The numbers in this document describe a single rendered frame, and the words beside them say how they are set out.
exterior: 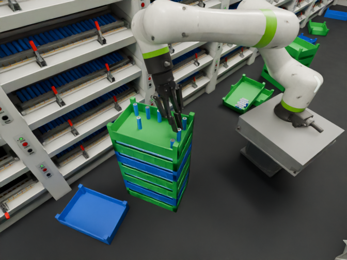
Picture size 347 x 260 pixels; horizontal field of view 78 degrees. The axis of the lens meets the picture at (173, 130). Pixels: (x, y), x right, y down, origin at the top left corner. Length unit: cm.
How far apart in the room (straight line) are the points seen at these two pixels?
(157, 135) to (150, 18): 48
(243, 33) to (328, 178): 116
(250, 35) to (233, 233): 93
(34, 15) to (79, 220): 96
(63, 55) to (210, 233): 106
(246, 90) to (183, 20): 139
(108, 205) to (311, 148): 108
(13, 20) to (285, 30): 86
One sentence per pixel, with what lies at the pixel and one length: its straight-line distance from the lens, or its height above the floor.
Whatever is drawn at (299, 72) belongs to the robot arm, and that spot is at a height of 62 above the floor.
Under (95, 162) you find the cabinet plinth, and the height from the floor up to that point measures 4.
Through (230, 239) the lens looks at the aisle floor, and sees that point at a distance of 124.
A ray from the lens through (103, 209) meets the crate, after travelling 131.
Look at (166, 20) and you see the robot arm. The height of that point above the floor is 96.
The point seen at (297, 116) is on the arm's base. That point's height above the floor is 42.
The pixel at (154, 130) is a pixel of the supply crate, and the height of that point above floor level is 48.
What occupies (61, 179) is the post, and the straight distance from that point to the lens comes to 134.
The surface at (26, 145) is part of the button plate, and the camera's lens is 110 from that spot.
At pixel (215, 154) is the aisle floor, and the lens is 148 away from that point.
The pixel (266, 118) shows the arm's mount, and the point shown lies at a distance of 123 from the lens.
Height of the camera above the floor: 115
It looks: 46 degrees down
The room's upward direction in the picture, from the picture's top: straight up
